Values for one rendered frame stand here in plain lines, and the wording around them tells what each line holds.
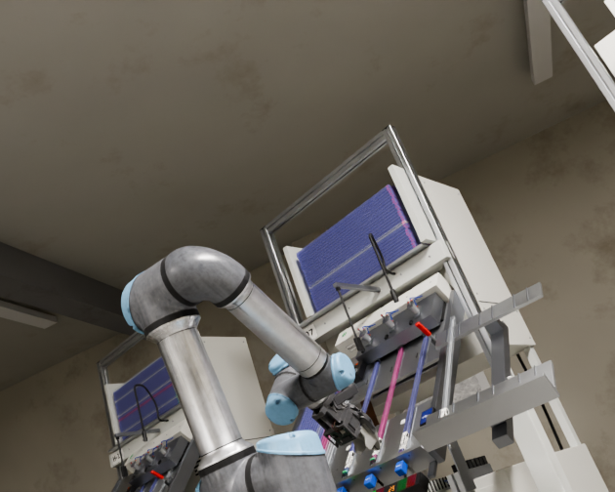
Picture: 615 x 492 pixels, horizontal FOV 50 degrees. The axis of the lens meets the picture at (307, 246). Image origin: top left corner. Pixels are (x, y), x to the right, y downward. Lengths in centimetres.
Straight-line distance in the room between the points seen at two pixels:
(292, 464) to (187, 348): 31
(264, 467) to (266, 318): 30
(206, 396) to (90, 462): 481
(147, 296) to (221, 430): 29
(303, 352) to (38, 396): 525
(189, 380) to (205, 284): 19
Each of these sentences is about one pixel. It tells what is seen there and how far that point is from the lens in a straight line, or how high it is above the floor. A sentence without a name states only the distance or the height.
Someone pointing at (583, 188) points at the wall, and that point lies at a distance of 516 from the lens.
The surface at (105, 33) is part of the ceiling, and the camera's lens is 314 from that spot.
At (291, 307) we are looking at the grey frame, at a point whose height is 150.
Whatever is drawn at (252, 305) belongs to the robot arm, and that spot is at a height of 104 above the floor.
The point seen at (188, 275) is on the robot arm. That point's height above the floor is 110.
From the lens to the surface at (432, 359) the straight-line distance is 208.
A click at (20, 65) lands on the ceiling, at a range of 323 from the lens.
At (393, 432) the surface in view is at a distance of 195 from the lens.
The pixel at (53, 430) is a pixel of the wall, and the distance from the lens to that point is 636.
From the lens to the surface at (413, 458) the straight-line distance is 181.
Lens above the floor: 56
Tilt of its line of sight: 24 degrees up
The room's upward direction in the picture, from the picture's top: 20 degrees counter-clockwise
